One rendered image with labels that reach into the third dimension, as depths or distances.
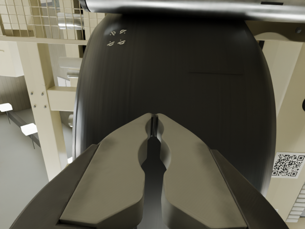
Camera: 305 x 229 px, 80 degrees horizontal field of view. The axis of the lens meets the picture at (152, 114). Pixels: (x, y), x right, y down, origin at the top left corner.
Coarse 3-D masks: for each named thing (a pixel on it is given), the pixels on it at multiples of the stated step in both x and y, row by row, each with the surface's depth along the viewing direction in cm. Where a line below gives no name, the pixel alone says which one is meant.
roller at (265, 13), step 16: (80, 0) 24; (96, 0) 24; (112, 0) 24; (128, 0) 24; (144, 0) 24; (160, 0) 24; (176, 0) 24; (192, 0) 24; (208, 0) 24; (224, 0) 24; (240, 0) 24; (256, 0) 24; (272, 0) 24; (288, 0) 24; (304, 0) 24; (176, 16) 27; (192, 16) 26; (208, 16) 26; (224, 16) 26; (240, 16) 26; (256, 16) 25; (272, 16) 25; (288, 16) 25; (304, 16) 25
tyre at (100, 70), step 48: (96, 48) 25; (144, 48) 24; (192, 48) 24; (240, 48) 24; (96, 96) 22; (144, 96) 22; (192, 96) 22; (240, 96) 22; (240, 144) 21; (144, 192) 22
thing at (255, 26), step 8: (248, 24) 48; (256, 24) 44; (264, 24) 41; (272, 24) 38; (280, 24) 35; (288, 24) 33; (296, 24) 31; (304, 24) 30; (256, 32) 44; (264, 32) 41; (272, 32) 38; (280, 32) 35; (288, 32) 33; (296, 32) 31; (304, 32) 30; (272, 40) 38; (280, 40) 35; (288, 40) 33; (296, 40) 31; (304, 40) 30
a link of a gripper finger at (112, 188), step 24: (144, 120) 11; (120, 144) 9; (144, 144) 10; (96, 168) 8; (120, 168) 8; (96, 192) 7; (120, 192) 7; (72, 216) 6; (96, 216) 6; (120, 216) 7
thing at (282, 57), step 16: (272, 48) 41; (288, 48) 36; (304, 48) 33; (272, 64) 41; (288, 64) 36; (304, 64) 34; (272, 80) 41; (288, 80) 36; (304, 80) 36; (288, 96) 37; (304, 96) 37; (288, 112) 38; (304, 112) 38; (288, 128) 40; (304, 128) 40; (288, 144) 42; (304, 144) 41; (304, 176) 45; (272, 192) 47; (288, 192) 47; (288, 208) 50
